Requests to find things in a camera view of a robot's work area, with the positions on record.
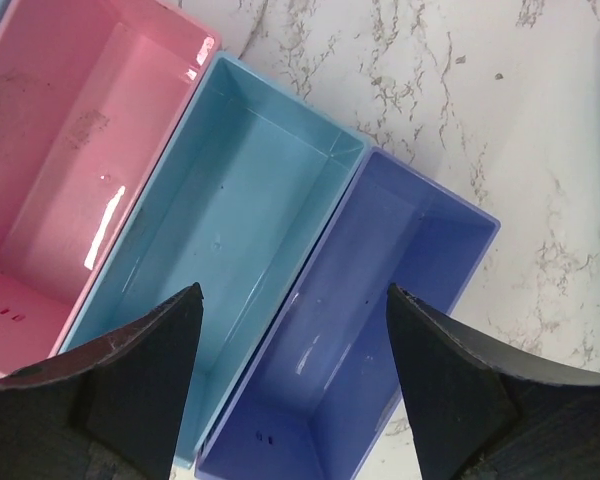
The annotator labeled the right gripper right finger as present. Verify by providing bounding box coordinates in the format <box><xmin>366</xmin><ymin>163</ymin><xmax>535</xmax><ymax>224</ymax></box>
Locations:
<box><xmin>386</xmin><ymin>285</ymin><xmax>600</xmax><ymax>479</ymax></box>

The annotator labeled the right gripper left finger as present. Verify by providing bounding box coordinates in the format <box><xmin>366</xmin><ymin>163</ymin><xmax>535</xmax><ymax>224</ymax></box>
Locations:
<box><xmin>0</xmin><ymin>283</ymin><xmax>203</xmax><ymax>479</ymax></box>

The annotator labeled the purple blue bin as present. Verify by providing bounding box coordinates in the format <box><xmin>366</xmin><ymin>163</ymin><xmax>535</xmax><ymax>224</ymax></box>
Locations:
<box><xmin>195</xmin><ymin>148</ymin><xmax>500</xmax><ymax>479</ymax></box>

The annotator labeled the pink bin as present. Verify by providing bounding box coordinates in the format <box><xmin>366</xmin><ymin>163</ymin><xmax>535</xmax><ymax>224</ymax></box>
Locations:
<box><xmin>0</xmin><ymin>0</ymin><xmax>221</xmax><ymax>376</ymax></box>

